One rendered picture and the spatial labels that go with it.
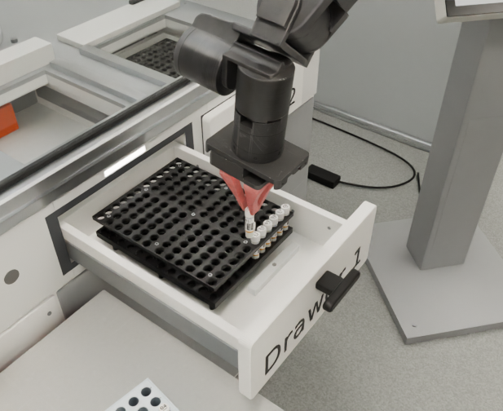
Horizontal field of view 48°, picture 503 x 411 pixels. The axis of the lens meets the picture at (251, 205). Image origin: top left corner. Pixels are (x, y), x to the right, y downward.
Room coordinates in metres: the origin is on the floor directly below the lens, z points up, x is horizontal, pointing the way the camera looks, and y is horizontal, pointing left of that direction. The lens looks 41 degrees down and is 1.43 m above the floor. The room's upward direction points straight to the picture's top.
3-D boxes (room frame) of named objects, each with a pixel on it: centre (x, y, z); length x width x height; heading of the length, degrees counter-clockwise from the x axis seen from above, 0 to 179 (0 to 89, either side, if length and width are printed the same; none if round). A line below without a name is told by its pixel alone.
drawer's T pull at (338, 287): (0.46, -0.10, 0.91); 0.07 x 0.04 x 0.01; 143
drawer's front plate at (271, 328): (0.48, -0.08, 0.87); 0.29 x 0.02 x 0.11; 143
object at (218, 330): (0.60, 0.09, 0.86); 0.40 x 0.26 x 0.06; 53
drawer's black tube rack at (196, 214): (0.60, 0.08, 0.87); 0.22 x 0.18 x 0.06; 53
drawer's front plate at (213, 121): (0.92, -0.01, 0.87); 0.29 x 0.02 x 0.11; 143
